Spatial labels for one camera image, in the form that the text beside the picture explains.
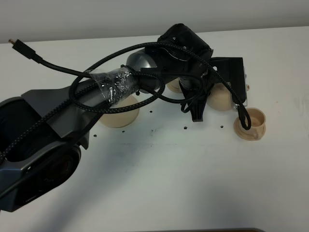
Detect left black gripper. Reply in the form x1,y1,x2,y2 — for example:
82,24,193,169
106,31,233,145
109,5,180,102
144,24,243,122

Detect beige ceramic teapot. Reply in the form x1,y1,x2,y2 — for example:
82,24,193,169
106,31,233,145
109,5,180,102
207,83,238,112

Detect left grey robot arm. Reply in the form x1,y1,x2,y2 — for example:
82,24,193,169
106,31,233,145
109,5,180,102
0,24,247,212

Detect beige teapot saucer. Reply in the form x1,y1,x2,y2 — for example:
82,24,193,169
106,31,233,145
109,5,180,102
99,95,139,128

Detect far beige teacup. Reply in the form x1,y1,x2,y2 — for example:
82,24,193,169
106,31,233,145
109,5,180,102
166,78,182,93

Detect beige teacup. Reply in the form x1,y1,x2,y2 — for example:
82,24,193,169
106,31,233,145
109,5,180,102
166,78,182,93
239,108,266,141

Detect near beige cup saucer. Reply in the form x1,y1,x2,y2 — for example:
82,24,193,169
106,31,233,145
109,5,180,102
233,118,266,141

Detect near beige teacup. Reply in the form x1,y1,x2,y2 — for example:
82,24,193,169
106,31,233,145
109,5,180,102
239,108,266,141

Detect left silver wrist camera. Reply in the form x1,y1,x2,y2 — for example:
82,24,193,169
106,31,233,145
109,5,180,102
229,58,247,106

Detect left braided black cable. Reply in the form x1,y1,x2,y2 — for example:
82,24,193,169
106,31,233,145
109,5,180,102
0,41,252,194

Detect loose black plug cable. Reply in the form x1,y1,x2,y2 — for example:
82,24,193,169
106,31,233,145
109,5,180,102
8,38,90,80

